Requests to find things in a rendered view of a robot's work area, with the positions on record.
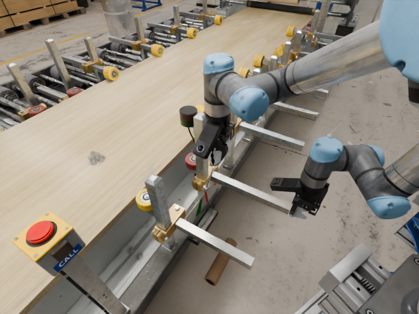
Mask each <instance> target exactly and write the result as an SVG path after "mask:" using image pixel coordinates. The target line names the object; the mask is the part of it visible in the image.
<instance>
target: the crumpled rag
mask: <svg viewBox="0 0 419 314"><path fill-rule="evenodd" d="M87 159H89V160H90V161H89V163H88V164H89V166H91V165H92V166H94V165H96V164H97V163H98V162H103V161H104V159H105V156H104V155H101V154H100V153H99V152H94V151H91V152H90V155H89V156H88V158H87Z"/></svg>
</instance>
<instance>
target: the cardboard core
mask: <svg viewBox="0 0 419 314"><path fill-rule="evenodd" d="M225 242H226V243H228V244H230V245H232V246H233V247H236V246H237V243H236V241H235V240H233V239H232V238H227V239H226V240H225ZM228 261H229V258H228V257H226V256H225V255H223V254H221V253H218V255H217V256H216V258H215V260H214V262H213V264H212V265H211V267H210V269H209V270H208V273H207V274H206V276H205V280H206V281H207V282H208V283H209V284H210V285H212V286H216V284H217V282H218V280H219V278H220V276H221V274H222V273H223V270H224V268H225V266H226V264H227V263H228Z"/></svg>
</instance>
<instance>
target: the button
mask: <svg viewBox="0 0 419 314"><path fill-rule="evenodd" d="M53 231H54V225H53V224H52V223H51V222H50V221H40V222H37V223H35V224H34V225H33V226H32V227H30V229H29V230H28V231H27V234H26V239H27V240H28V241H29V242H30V243H32V244H38V243H41V242H44V241H45V240H47V239H48V238H49V237H50V236H51V235H52V233H53Z"/></svg>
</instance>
